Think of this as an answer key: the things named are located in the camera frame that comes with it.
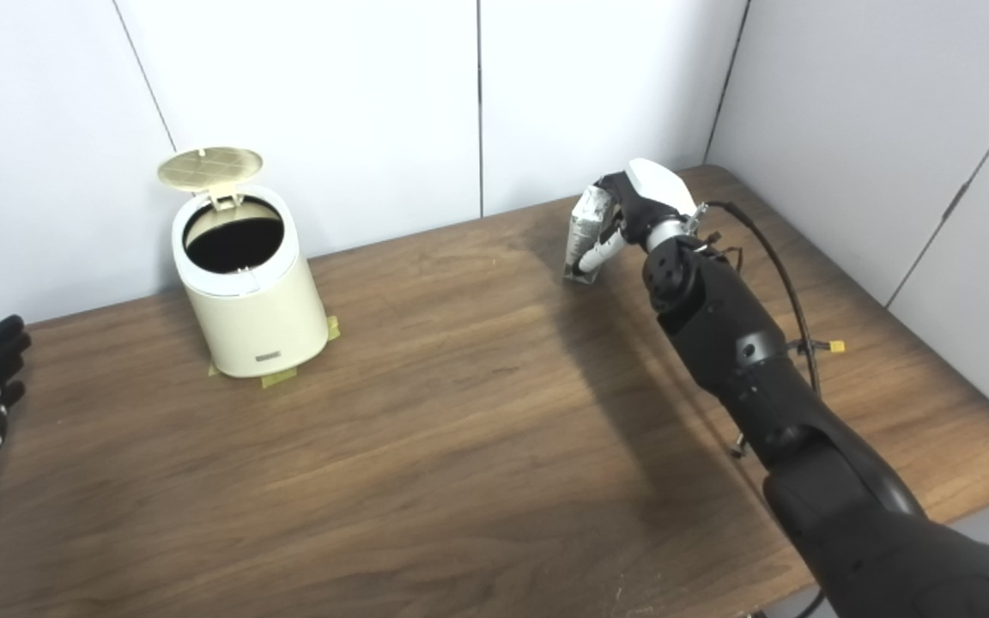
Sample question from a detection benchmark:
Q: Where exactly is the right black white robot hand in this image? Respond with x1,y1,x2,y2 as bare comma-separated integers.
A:
576,158,706,274

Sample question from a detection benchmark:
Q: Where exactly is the white green milk carton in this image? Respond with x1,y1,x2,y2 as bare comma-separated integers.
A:
562,184,626,285

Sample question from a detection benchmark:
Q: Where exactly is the cream-colored round bin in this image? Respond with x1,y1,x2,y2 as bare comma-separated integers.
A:
157,147,331,379

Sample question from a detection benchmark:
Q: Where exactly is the cream round bin lid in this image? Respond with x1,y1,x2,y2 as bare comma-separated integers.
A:
157,147,264,211

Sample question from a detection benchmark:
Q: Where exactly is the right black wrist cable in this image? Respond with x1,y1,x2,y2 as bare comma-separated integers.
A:
694,199,823,397

